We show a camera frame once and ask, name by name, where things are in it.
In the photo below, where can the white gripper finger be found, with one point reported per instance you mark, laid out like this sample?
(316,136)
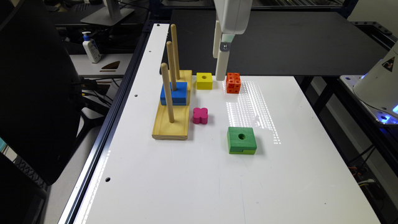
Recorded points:
(217,38)
(222,54)

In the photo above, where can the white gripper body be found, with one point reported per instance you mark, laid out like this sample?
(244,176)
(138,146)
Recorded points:
(233,15)

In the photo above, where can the pink flower block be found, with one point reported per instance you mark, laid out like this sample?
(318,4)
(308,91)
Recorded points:
(200,115)

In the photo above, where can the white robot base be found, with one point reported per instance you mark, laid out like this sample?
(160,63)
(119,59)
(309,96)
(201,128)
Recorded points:
(377,89)

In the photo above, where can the orange cube block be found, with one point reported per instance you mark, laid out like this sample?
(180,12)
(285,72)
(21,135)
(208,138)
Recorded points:
(233,83)

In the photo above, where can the yellow square block with hole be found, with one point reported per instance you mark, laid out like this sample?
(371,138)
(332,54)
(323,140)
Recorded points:
(204,81)

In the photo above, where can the rear wooden peg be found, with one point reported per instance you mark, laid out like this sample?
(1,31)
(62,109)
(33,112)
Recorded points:
(173,29)

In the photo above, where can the wooden peg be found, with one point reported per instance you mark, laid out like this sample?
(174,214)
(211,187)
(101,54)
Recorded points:
(171,60)
(173,29)
(167,91)

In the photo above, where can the middle wooden peg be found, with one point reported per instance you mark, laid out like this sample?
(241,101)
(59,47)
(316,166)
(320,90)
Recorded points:
(171,60)

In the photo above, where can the blue square block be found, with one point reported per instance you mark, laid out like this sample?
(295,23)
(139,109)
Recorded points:
(179,97)

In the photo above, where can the black mat board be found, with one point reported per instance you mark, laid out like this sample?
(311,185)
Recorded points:
(279,43)

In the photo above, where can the front wooden peg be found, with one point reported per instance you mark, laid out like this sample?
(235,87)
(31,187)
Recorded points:
(167,91)

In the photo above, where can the green square block with hole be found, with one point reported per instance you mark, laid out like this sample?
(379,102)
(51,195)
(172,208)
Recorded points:
(241,140)

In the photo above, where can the grey monitor stand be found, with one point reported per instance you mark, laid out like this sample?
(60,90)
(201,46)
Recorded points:
(109,15)

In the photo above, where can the white lotion pump bottle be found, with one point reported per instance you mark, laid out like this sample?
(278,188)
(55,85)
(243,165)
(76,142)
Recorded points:
(91,48)

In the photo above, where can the black office chair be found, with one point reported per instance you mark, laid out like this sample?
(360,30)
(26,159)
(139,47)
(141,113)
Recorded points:
(41,108)

